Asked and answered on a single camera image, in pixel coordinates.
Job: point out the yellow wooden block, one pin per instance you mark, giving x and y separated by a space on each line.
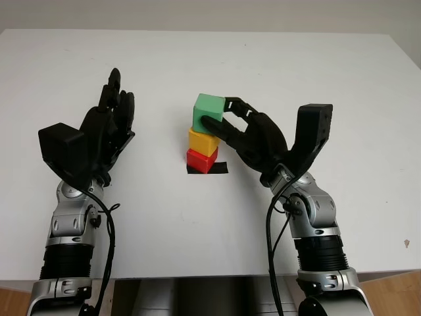
200 141

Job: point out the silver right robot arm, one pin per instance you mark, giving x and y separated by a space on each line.
315 214

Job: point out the red wooden block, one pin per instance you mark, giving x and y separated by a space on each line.
197 161

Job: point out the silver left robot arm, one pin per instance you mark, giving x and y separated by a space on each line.
69 220

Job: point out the green wooden block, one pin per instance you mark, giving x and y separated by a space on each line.
207 107

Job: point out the black tape strip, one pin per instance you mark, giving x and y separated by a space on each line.
222 168

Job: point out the dark grey robot torso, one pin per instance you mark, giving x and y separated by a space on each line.
204 296

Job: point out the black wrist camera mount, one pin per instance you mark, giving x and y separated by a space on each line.
60 148
312 131

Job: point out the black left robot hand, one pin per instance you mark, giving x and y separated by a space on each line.
105 131

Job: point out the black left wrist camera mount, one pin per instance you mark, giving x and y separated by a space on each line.
60 148

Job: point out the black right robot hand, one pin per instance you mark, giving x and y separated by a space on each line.
263 145

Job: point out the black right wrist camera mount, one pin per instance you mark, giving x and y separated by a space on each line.
312 131

